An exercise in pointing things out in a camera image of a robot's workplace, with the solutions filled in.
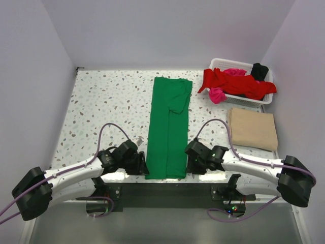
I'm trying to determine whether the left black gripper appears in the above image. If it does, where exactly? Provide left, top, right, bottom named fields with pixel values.
left=119, top=150, right=149, bottom=174

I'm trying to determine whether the green t shirt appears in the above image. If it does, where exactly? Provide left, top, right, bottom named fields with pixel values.
left=145, top=77, right=192, bottom=180

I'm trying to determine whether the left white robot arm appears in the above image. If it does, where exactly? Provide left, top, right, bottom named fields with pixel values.
left=12, top=140, right=149, bottom=221

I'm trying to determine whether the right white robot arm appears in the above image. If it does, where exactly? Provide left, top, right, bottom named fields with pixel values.
left=185, top=139, right=315, bottom=207

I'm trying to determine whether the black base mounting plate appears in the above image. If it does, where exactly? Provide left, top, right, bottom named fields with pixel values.
left=75, top=182, right=255, bottom=213

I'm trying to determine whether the folded beige t shirt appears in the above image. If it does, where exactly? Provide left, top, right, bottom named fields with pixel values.
left=227, top=107, right=278, bottom=151

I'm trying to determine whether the pink t shirt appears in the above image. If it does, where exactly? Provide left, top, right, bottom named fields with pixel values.
left=209, top=68, right=246, bottom=104

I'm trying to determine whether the red t shirt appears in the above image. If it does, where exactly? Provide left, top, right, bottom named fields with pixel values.
left=198, top=68, right=277, bottom=100

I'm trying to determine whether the white plastic laundry basket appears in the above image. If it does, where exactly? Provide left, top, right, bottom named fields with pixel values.
left=209, top=58, right=273, bottom=108

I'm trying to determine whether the black t shirt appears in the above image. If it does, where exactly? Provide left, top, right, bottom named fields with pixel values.
left=250, top=63, right=269, bottom=81

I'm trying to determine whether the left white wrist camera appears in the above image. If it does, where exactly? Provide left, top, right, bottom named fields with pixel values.
left=137, top=138, right=143, bottom=146

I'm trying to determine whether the aluminium frame rail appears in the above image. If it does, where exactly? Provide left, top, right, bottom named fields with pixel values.
left=32, top=180, right=302, bottom=204

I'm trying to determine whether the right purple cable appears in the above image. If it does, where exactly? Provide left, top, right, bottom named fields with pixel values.
left=195, top=118, right=317, bottom=222

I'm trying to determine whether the purple cable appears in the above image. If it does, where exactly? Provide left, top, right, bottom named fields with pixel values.
left=195, top=118, right=317, bottom=222
left=0, top=123, right=133, bottom=224

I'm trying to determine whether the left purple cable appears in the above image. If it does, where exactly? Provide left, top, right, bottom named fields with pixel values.
left=0, top=123, right=133, bottom=224

